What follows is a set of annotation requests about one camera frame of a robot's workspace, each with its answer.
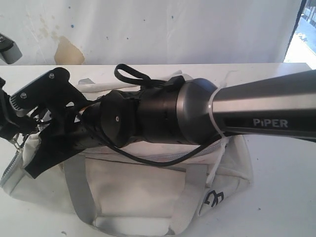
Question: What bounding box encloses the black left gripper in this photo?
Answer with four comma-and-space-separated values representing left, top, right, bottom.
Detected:
0, 78, 30, 141

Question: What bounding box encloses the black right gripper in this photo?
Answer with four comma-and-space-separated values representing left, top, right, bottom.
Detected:
24, 99, 105, 178

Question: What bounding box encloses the metal zipper pull ring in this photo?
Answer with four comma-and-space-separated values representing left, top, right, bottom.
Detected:
11, 134, 25, 153

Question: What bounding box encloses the white fabric backpack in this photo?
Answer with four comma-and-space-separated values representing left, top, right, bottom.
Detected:
0, 64, 252, 237

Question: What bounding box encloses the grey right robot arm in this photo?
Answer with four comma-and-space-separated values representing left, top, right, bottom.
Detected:
26, 70, 316, 178

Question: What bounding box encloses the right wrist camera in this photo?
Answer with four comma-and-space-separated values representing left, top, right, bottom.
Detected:
9, 67, 87, 124

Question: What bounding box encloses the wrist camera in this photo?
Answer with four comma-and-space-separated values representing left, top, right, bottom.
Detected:
9, 67, 87, 124
0, 34, 22, 65

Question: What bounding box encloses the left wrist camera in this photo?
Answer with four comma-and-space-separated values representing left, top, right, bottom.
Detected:
0, 34, 22, 65

